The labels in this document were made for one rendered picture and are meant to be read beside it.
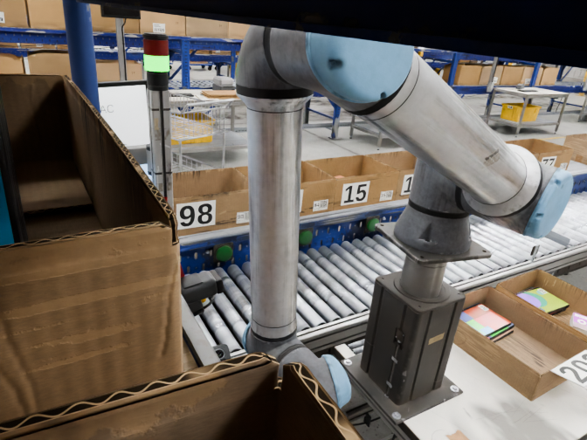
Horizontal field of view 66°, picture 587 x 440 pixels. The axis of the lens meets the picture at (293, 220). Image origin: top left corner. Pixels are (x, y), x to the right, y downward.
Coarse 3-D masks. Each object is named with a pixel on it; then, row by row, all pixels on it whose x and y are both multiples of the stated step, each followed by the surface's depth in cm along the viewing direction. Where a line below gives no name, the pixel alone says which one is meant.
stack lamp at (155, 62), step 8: (144, 40) 91; (152, 40) 90; (160, 40) 91; (168, 40) 93; (144, 48) 92; (152, 48) 91; (160, 48) 91; (168, 48) 93; (144, 56) 93; (152, 56) 92; (160, 56) 92; (168, 56) 94; (144, 64) 94; (152, 64) 92; (160, 64) 93; (168, 64) 94
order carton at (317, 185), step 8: (240, 168) 213; (304, 168) 230; (312, 168) 224; (304, 176) 232; (312, 176) 225; (320, 176) 219; (328, 176) 212; (304, 184) 200; (312, 184) 202; (320, 184) 204; (328, 184) 207; (304, 192) 201; (312, 192) 204; (320, 192) 206; (328, 192) 209; (304, 200) 203; (312, 200) 206; (320, 200) 208; (328, 200) 211; (304, 208) 205; (312, 208) 207; (328, 208) 213
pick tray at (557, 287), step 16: (528, 272) 181; (544, 272) 183; (496, 288) 171; (512, 288) 179; (544, 288) 184; (560, 288) 178; (576, 288) 173; (528, 304) 161; (576, 304) 174; (560, 320) 152
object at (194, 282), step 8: (200, 272) 117; (208, 272) 117; (216, 272) 118; (184, 280) 114; (192, 280) 114; (200, 280) 114; (208, 280) 114; (216, 280) 115; (184, 288) 111; (192, 288) 112; (200, 288) 113; (208, 288) 114; (216, 288) 115; (184, 296) 111; (192, 296) 112; (200, 296) 114; (208, 296) 115; (192, 304) 115; (200, 304) 117; (192, 312) 116; (200, 312) 117
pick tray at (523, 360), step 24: (480, 288) 167; (504, 312) 165; (528, 312) 157; (456, 336) 151; (480, 336) 142; (528, 336) 158; (552, 336) 151; (576, 336) 144; (480, 360) 144; (504, 360) 136; (528, 360) 146; (552, 360) 147; (528, 384) 130; (552, 384) 134
